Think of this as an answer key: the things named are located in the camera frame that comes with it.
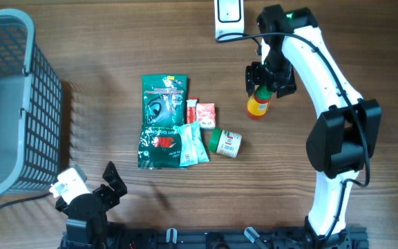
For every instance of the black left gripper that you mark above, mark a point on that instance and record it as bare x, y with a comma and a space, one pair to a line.
111, 198

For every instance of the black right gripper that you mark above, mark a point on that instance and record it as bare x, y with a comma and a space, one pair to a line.
253, 77

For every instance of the orange sauce bottle green cap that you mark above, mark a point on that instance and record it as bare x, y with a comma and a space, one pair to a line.
258, 103

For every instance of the small red white packet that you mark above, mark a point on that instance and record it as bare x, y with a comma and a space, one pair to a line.
206, 115

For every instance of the green lid white jar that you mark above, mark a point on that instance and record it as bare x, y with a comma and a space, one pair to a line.
225, 142

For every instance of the red stick packet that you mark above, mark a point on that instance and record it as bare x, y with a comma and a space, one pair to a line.
191, 109

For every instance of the pale teal packet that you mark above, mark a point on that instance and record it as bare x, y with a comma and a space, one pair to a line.
192, 148

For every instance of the green 3M product pouch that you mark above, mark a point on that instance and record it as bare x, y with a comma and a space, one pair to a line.
163, 107

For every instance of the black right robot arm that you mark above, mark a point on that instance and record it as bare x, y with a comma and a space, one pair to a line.
342, 141

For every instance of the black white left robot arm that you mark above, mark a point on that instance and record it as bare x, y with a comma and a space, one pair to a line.
86, 224

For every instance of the white barcode scanner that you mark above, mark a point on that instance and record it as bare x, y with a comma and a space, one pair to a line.
229, 19

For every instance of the grey plastic mesh basket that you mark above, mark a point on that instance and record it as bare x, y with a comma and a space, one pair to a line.
31, 99

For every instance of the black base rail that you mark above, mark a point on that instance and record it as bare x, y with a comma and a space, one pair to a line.
202, 239

